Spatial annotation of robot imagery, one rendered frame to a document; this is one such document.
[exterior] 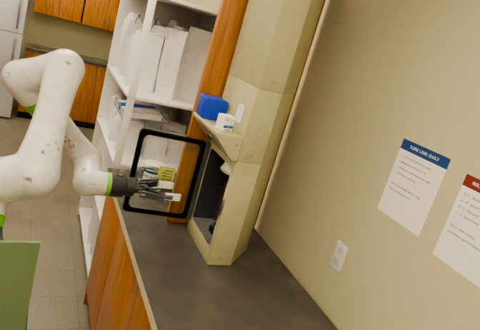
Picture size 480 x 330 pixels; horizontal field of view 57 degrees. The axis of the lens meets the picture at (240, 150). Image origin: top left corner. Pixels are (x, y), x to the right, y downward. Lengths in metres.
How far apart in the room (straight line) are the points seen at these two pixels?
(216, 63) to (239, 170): 0.52
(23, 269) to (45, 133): 0.37
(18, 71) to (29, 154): 0.39
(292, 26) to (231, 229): 0.85
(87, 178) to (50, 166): 0.47
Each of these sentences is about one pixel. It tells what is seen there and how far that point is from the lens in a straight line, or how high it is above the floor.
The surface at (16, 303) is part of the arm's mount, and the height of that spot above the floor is 1.06.
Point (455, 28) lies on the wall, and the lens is 1.64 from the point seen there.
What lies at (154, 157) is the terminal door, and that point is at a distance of 2.00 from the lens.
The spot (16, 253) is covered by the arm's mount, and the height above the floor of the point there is 1.21.
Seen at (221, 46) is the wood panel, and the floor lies 1.81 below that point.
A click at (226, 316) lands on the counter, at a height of 0.94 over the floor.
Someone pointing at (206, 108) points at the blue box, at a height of 1.55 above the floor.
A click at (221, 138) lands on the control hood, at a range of 1.68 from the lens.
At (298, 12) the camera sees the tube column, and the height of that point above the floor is 2.02.
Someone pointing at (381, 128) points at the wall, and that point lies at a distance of 1.75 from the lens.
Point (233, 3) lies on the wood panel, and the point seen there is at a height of 2.00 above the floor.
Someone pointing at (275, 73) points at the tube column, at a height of 1.78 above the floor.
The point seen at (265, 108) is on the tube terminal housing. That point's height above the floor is 1.64.
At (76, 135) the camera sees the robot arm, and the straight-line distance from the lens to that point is 1.77.
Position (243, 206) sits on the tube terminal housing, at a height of 1.22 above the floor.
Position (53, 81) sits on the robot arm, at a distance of 1.46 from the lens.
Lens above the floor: 1.88
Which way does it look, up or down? 14 degrees down
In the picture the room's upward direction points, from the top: 16 degrees clockwise
